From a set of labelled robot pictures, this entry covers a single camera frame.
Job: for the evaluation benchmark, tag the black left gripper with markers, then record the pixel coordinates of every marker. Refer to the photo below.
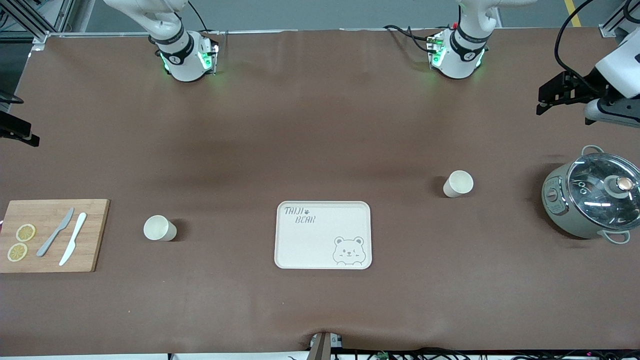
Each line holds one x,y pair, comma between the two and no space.
586,86

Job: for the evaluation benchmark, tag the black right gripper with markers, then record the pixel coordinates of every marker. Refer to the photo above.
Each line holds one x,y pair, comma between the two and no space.
11,127

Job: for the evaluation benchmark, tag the white plastic cup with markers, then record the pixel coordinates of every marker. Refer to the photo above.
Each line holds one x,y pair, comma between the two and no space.
159,228
457,184

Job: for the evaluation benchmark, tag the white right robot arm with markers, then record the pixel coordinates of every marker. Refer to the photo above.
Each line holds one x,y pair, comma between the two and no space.
185,60

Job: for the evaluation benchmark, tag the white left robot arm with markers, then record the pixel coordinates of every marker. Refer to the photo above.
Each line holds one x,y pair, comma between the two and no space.
462,50

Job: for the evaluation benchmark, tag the beige bear print tray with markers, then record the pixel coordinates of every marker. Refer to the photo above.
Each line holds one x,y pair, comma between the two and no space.
315,240

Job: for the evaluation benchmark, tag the lemon slice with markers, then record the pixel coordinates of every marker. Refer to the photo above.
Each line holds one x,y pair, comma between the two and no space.
17,252
25,232

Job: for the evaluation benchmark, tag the grey plastic knife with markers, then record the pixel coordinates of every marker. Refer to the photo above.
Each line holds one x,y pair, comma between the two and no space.
54,234

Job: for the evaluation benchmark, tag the glass pot lid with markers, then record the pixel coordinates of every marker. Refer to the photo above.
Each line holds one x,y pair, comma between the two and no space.
597,195

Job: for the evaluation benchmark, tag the white plastic knife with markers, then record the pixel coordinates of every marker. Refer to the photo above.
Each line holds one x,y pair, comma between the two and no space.
74,239

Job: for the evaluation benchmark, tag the grey-green electric cooking pot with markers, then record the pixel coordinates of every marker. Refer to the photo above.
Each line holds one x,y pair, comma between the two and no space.
560,212

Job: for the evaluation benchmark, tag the bamboo cutting board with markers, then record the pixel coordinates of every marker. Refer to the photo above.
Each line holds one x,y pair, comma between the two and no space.
95,235

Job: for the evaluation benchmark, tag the brown table cover mat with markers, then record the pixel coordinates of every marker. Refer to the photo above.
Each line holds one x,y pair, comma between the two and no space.
320,125

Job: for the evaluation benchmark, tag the aluminium frame profile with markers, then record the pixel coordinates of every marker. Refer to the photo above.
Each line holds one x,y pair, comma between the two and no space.
30,22
620,20

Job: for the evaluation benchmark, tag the camera stand post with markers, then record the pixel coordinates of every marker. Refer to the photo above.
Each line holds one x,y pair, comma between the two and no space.
322,347

